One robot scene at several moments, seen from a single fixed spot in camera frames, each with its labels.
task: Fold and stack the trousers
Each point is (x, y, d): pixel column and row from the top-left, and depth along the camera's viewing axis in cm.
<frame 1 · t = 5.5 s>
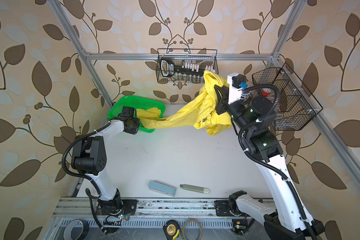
left hand: (140, 121, 97), fingers closed
right hand: (219, 86, 53), fingers closed
green plastic basket: (138, 103, 117), point 6 cm above the table
blue grey sharpening block: (162, 188, 78), point 5 cm above the table
pale green utility knife: (194, 188, 80), point 2 cm above the table

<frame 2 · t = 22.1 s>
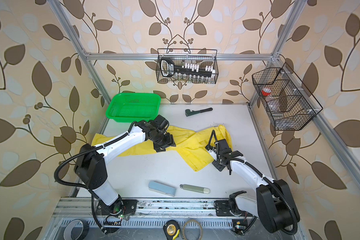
left hand: (174, 146, 82), fingers open
right hand: (221, 161, 88), fingers closed
dark green pipe wrench: (188, 112, 118), on the table
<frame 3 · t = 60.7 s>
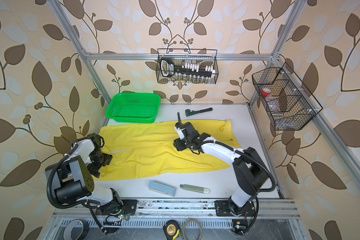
left hand: (105, 166, 84), fingers open
right hand: (179, 142, 87), fingers open
yellow trousers: (145, 149, 98), on the table
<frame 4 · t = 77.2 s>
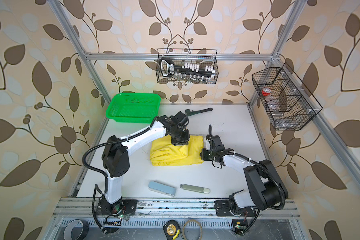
left hand: (191, 142, 83), fingers closed
right hand: (201, 155, 91), fingers closed
yellow trousers: (164, 153, 88), point 7 cm above the table
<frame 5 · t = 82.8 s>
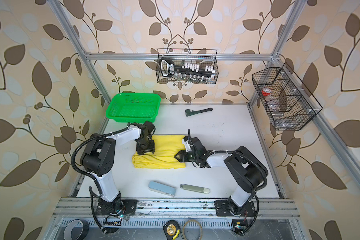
left hand: (150, 151, 93), fingers open
right hand: (177, 157, 89), fingers open
